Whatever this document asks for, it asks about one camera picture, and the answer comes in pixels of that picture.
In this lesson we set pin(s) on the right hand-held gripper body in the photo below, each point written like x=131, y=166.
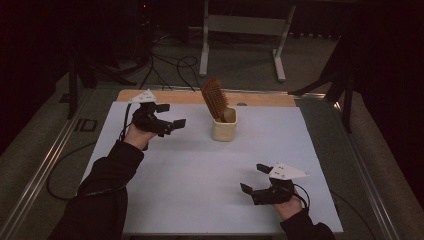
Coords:
x=286, y=173

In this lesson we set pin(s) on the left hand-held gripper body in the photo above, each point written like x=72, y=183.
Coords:
x=148, y=118

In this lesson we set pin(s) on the wooden paddle hairbrush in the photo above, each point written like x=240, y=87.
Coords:
x=216, y=98

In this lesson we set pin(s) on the beige square cup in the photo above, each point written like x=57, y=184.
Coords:
x=224, y=131

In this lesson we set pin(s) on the person's left hand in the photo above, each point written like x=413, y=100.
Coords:
x=138, y=137

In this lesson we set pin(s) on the person's right hand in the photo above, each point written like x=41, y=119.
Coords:
x=288, y=208

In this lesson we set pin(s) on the white table mat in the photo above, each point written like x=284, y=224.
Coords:
x=200, y=173

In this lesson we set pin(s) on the aluminium floor rail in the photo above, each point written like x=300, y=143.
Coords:
x=366, y=173
x=43, y=166

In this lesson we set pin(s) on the white metal stand frame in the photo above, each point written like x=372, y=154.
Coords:
x=246, y=25

